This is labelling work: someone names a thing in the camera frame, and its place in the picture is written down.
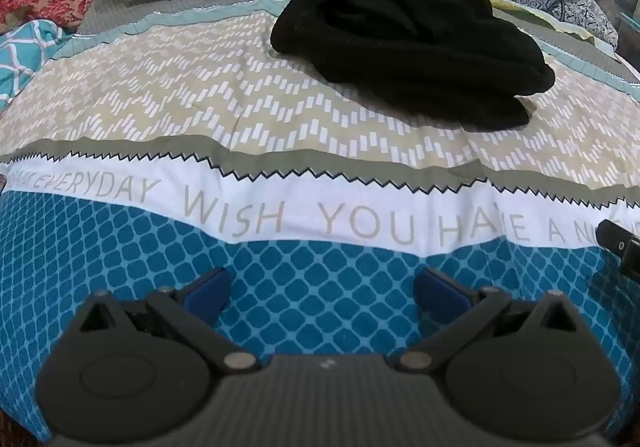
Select teal white patterned pillow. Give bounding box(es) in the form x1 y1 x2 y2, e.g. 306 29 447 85
0 19 70 111

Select black pants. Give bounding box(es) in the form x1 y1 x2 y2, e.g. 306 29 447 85
270 0 555 130

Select patterned teal beige bedsheet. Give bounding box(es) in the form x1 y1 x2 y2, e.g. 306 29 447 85
1 0 639 440

